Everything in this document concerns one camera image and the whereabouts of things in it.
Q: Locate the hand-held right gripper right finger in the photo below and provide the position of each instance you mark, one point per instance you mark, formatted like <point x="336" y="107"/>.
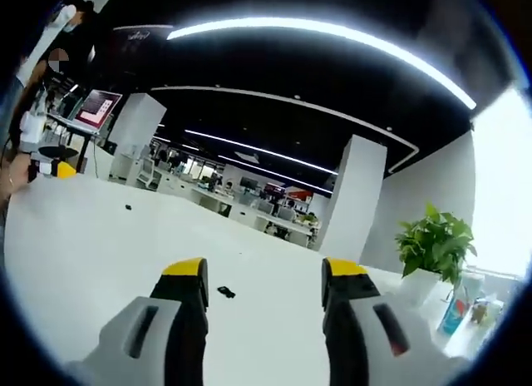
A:
<point x="365" y="332"/>

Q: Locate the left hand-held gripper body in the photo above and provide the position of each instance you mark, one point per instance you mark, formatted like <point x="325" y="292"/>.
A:
<point x="31" y="130"/>

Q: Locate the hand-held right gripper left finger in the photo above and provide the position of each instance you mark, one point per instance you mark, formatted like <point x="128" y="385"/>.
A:
<point x="154" y="332"/>

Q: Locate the person's left hand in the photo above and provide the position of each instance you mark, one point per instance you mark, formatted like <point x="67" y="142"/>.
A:
<point x="17" y="169"/>

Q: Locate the black round stand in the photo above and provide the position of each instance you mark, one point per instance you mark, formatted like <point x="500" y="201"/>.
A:
<point x="58" y="151"/>

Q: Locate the desk with black legs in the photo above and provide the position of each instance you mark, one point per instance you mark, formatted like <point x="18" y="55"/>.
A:
<point x="75" y="130"/>

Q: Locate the computer monitor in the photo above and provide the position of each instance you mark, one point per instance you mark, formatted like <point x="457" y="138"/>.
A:
<point x="98" y="108"/>

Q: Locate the white plant pot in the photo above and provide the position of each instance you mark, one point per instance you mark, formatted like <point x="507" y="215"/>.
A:
<point x="420" y="285"/>

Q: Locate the white office chair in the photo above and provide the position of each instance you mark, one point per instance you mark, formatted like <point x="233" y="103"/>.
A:
<point x="149" y="174"/>

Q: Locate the person's black shirt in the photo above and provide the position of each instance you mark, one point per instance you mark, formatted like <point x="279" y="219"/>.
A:
<point x="85" y="41"/>

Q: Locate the green potted plant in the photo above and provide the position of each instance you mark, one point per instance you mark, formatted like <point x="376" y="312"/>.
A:
<point x="436" y="242"/>

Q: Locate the small brown figurine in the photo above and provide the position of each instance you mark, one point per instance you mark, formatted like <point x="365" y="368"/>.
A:
<point x="480" y="313"/>

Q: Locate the clear plastic bottle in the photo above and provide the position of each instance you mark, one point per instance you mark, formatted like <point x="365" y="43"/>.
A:
<point x="474" y="284"/>

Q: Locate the row of white office desks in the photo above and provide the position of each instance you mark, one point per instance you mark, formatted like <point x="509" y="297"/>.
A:
<point x="253" y="209"/>

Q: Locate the long ceiling light strip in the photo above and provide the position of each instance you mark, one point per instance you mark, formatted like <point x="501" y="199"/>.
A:
<point x="332" y="43"/>

